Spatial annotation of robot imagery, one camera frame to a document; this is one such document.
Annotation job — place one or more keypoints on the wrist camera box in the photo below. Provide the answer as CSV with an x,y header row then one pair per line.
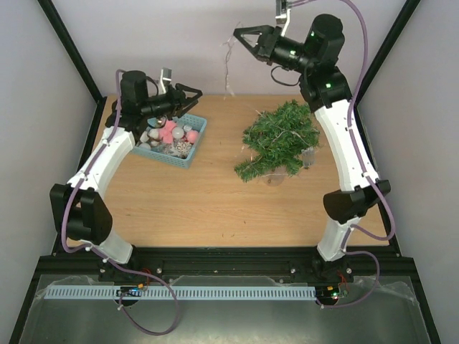
x,y
165,80
282,15

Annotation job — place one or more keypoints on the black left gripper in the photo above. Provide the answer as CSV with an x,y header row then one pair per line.
x,y
179,101

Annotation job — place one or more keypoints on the small green christmas tree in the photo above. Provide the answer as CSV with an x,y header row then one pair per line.
x,y
276,140

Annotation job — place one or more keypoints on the pink pompom ornament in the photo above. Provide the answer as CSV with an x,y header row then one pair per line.
x,y
192,136

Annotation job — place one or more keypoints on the pink felt bow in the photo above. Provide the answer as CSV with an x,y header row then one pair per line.
x,y
165,132

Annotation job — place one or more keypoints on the black frame post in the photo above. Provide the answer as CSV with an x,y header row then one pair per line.
x,y
60,29
390,40

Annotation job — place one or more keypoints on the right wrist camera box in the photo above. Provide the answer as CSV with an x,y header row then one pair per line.
x,y
282,15

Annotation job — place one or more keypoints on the light blue perforated basket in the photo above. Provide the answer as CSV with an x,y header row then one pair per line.
x,y
166,153

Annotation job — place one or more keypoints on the light blue slotted cable duct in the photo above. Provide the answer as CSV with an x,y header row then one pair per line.
x,y
69,292

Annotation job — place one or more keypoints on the gold jingle bell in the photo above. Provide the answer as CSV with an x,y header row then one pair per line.
x,y
160,122

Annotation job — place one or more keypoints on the white snowflake red ornament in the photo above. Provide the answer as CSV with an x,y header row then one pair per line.
x,y
183,148

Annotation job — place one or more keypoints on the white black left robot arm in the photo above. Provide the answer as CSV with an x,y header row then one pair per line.
x,y
78,208

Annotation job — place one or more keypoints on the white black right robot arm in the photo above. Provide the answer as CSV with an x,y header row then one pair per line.
x,y
328,95

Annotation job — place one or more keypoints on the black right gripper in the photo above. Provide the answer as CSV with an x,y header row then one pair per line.
x,y
267,43

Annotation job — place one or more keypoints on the round wooden tree base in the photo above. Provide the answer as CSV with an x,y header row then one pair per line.
x,y
273,179

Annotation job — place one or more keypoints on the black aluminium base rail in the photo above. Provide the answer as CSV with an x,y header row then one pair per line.
x,y
291,265

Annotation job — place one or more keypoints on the white cotton boll ornament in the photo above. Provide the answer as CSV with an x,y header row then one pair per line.
x,y
151,137

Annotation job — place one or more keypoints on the clear battery box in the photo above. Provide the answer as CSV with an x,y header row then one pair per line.
x,y
308,157

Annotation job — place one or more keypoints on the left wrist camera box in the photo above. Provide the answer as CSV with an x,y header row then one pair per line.
x,y
165,80

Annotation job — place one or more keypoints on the white glossy ball ornament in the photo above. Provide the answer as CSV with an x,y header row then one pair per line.
x,y
178,133

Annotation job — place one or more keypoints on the black right frame post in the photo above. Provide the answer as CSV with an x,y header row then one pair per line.
x,y
390,40

